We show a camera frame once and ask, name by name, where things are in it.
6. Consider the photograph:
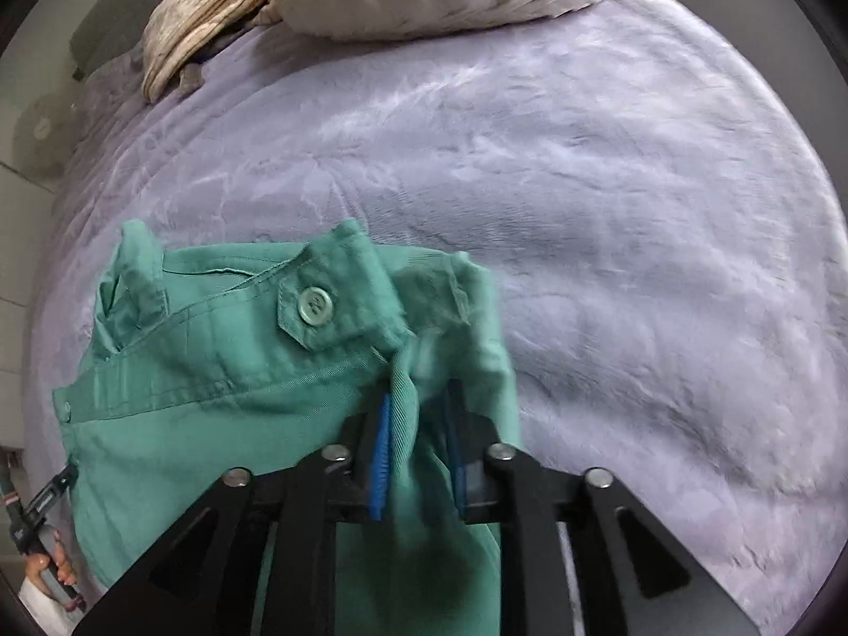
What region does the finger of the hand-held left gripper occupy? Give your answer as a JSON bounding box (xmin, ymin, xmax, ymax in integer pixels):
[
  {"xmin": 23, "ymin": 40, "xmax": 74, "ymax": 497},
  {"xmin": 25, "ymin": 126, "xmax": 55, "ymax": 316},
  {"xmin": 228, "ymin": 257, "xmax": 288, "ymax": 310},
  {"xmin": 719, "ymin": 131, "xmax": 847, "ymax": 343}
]
[{"xmin": 30, "ymin": 465, "xmax": 81, "ymax": 519}]

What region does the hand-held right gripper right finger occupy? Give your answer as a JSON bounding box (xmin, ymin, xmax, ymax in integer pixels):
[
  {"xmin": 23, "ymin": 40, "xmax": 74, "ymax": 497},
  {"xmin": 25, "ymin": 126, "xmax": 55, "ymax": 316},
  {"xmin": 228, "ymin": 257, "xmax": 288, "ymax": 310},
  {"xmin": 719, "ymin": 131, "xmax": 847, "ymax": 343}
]
[{"xmin": 444, "ymin": 379, "xmax": 763, "ymax": 636}]

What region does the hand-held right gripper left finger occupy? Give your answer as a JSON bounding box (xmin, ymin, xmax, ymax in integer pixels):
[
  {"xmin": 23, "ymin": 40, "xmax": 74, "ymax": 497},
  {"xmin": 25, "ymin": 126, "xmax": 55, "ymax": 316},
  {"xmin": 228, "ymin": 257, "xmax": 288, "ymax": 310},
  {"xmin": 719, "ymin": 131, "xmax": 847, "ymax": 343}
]
[{"xmin": 72, "ymin": 392, "xmax": 393, "ymax": 636}]

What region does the green work jacket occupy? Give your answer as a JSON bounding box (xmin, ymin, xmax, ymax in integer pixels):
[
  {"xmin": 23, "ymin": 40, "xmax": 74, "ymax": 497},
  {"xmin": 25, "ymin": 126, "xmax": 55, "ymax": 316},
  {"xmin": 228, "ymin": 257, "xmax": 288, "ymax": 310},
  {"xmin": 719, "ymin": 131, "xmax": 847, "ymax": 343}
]
[{"xmin": 53, "ymin": 218, "xmax": 521, "ymax": 636}]

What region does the person's left hand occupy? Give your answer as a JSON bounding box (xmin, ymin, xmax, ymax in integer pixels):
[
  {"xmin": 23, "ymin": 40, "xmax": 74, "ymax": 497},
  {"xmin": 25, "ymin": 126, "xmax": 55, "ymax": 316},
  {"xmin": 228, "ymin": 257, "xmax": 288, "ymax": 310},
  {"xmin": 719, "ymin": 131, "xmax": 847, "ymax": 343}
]
[{"xmin": 26, "ymin": 530, "xmax": 81, "ymax": 589}]

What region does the purple fleece blanket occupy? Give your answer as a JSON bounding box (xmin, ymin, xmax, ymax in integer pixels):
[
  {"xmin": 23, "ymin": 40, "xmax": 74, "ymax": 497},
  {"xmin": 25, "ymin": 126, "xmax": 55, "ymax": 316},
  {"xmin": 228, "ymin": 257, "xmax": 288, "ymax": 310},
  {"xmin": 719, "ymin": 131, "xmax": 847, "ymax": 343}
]
[{"xmin": 26, "ymin": 0, "xmax": 839, "ymax": 630}]

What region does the white round fan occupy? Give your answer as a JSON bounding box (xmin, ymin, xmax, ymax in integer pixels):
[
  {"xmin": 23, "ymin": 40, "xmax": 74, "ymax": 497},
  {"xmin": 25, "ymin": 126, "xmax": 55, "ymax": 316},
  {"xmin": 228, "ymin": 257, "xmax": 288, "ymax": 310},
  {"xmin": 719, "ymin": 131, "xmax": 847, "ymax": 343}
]
[{"xmin": 13, "ymin": 96, "xmax": 68, "ymax": 179}]

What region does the grey padded headboard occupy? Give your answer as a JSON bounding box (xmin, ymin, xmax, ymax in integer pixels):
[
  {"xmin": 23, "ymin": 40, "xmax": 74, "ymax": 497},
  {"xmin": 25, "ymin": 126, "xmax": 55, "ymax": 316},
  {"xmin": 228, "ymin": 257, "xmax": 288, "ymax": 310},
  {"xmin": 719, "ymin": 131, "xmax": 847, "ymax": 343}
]
[{"xmin": 69, "ymin": 0, "xmax": 190, "ymax": 82}]

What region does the beige crumpled cloth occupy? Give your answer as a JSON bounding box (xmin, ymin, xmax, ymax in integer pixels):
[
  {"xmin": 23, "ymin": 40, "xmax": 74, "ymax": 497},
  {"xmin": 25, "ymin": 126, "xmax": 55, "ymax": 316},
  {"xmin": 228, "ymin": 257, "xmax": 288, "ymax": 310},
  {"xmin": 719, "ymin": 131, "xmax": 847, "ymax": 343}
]
[{"xmin": 141, "ymin": 0, "xmax": 299, "ymax": 105}]

